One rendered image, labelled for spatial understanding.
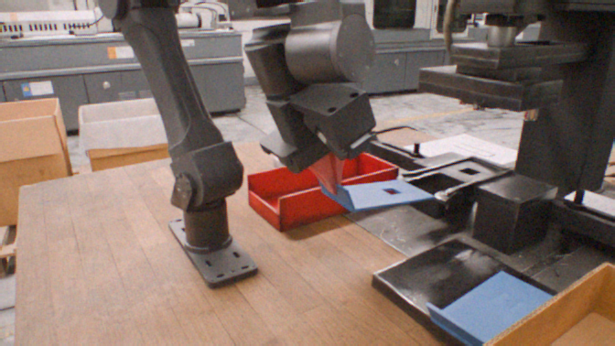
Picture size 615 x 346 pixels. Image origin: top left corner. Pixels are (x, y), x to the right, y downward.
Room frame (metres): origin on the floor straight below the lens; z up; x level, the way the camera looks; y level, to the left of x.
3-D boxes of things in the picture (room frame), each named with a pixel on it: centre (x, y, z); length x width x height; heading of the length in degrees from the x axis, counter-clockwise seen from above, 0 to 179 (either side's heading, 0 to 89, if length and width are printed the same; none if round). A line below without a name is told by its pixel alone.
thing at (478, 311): (0.36, -0.20, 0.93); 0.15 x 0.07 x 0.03; 127
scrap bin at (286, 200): (0.69, -0.02, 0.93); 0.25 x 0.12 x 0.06; 123
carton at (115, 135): (2.60, 1.22, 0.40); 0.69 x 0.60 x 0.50; 29
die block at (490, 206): (0.62, -0.27, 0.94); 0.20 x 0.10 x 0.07; 33
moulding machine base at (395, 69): (7.39, -2.20, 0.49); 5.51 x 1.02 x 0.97; 120
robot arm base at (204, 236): (0.53, 0.15, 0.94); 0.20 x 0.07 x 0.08; 33
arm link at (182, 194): (0.53, 0.15, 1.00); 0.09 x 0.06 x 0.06; 139
